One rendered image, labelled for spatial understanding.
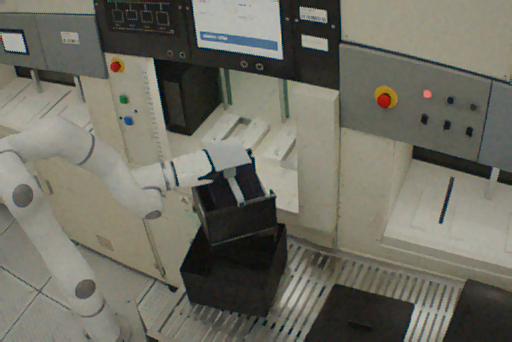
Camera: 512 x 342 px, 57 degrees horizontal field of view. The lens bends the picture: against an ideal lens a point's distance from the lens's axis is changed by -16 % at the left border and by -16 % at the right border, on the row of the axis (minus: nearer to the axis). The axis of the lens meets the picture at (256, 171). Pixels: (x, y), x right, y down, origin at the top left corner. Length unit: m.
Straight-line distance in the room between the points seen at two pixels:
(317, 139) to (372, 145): 0.16
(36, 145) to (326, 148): 0.84
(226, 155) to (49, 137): 0.55
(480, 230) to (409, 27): 0.86
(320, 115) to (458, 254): 0.69
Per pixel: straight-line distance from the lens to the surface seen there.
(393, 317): 1.66
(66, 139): 1.28
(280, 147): 2.14
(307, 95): 1.53
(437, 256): 1.87
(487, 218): 1.99
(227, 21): 1.58
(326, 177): 1.68
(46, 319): 2.97
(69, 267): 1.45
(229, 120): 2.30
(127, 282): 2.95
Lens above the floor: 2.24
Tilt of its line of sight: 41 degrees down
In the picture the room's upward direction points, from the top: 6 degrees counter-clockwise
